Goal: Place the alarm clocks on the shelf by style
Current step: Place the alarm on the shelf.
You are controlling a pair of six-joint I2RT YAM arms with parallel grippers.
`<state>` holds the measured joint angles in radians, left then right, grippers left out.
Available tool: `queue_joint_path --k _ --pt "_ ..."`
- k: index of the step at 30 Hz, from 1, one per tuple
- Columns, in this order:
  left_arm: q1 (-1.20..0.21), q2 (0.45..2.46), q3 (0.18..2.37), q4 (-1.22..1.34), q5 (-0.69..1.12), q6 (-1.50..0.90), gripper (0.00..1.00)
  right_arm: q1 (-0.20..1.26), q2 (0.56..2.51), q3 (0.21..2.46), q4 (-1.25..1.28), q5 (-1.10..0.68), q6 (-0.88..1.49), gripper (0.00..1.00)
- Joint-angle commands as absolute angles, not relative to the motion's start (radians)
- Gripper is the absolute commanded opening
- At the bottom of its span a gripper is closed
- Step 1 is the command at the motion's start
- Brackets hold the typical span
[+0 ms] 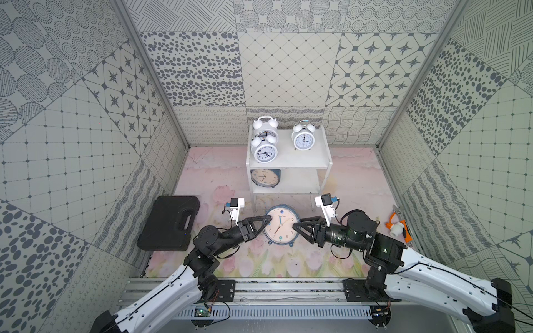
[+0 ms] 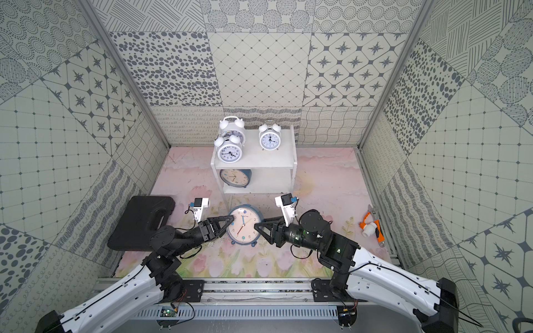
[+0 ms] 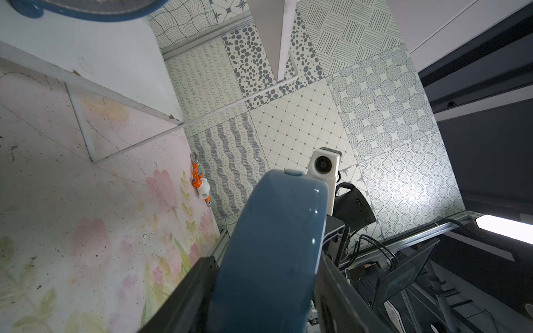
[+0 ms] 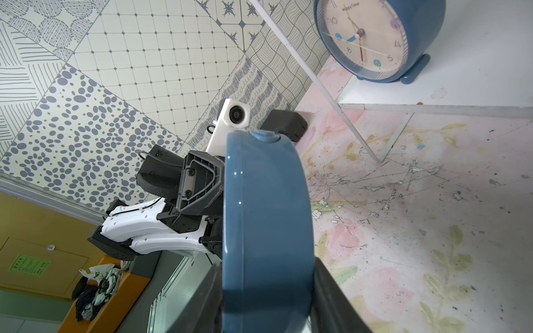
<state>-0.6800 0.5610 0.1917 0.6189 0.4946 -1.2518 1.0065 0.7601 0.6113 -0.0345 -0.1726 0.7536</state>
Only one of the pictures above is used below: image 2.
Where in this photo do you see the orange white tool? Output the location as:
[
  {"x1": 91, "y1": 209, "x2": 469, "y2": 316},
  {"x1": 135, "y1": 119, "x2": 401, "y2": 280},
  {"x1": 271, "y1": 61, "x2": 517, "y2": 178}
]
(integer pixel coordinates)
[{"x1": 359, "y1": 205, "x2": 385, "y2": 248}]

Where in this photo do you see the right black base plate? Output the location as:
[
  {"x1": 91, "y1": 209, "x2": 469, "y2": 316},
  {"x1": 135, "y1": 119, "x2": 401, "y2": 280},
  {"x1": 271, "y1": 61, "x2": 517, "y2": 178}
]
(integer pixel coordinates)
[{"x1": 310, "y1": 277, "x2": 367, "y2": 305}]

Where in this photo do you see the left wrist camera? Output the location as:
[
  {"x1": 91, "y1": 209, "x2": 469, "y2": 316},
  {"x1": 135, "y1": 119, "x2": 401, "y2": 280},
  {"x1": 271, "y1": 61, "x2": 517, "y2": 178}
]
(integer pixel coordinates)
[{"x1": 185, "y1": 198, "x2": 210, "y2": 223}]

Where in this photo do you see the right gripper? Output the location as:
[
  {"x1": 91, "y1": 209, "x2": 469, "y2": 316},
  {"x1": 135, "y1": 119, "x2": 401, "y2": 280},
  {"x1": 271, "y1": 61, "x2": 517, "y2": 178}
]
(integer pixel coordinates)
[{"x1": 255, "y1": 214, "x2": 323, "y2": 253}]

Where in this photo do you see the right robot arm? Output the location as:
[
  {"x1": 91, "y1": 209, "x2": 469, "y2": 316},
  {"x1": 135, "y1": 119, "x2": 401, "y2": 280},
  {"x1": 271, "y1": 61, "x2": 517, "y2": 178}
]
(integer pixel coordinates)
[{"x1": 254, "y1": 210, "x2": 459, "y2": 332}]

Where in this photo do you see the perforated cable duct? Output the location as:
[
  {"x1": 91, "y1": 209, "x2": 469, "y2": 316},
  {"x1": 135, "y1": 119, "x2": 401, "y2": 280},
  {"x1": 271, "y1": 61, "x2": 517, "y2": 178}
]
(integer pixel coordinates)
[{"x1": 132, "y1": 305, "x2": 337, "y2": 321}]

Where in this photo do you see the blue round alarm clock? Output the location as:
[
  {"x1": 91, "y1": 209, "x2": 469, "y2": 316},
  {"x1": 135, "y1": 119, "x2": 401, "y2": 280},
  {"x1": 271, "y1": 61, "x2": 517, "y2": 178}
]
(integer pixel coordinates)
[
  {"x1": 226, "y1": 204, "x2": 264, "y2": 247},
  {"x1": 219, "y1": 169, "x2": 252, "y2": 188}
]

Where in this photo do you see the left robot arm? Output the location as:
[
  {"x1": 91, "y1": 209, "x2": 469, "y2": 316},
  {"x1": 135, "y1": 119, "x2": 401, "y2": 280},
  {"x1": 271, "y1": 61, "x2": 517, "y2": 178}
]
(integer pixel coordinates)
[{"x1": 35, "y1": 215, "x2": 234, "y2": 332}]

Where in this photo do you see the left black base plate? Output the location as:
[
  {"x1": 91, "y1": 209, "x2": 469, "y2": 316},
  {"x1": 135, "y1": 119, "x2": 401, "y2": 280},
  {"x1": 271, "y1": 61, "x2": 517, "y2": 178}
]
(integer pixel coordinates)
[{"x1": 171, "y1": 280, "x2": 205, "y2": 303}]

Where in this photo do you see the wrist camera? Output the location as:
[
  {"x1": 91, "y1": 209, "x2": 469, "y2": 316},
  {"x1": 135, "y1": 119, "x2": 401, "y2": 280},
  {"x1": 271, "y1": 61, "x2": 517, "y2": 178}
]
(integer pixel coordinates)
[
  {"x1": 275, "y1": 193, "x2": 298, "y2": 227},
  {"x1": 185, "y1": 198, "x2": 210, "y2": 223}
]

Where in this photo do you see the white two-tier shelf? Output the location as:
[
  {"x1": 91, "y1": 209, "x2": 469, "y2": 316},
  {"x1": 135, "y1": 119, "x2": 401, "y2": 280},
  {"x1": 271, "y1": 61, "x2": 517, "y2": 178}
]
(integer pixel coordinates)
[{"x1": 210, "y1": 126, "x2": 298, "y2": 209}]

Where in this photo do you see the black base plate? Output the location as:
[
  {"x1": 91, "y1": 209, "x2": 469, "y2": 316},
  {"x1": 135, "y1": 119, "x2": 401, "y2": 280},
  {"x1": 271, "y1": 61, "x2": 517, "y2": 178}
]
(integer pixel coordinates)
[
  {"x1": 171, "y1": 280, "x2": 205, "y2": 303},
  {"x1": 310, "y1": 277, "x2": 367, "y2": 305}
]

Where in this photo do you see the black pad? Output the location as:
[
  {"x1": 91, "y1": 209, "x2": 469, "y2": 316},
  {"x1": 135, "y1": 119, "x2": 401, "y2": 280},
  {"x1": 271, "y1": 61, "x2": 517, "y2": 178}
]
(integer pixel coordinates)
[{"x1": 107, "y1": 196, "x2": 176, "y2": 252}]

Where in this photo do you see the aluminium mounting rail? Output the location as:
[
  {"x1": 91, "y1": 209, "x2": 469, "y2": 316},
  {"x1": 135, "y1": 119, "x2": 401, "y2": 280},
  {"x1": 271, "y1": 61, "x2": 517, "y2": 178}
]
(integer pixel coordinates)
[{"x1": 85, "y1": 276, "x2": 430, "y2": 307}]

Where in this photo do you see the white twin-bell alarm clock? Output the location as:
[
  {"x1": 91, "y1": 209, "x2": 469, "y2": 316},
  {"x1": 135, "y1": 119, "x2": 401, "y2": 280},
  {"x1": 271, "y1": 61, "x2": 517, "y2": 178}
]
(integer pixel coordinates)
[
  {"x1": 219, "y1": 116, "x2": 246, "y2": 144},
  {"x1": 214, "y1": 135, "x2": 243, "y2": 163},
  {"x1": 258, "y1": 120, "x2": 282, "y2": 151}
]

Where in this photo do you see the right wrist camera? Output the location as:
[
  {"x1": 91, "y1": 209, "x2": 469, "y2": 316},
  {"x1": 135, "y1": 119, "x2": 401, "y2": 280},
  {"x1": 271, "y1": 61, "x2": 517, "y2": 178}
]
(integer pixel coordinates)
[{"x1": 275, "y1": 193, "x2": 298, "y2": 227}]

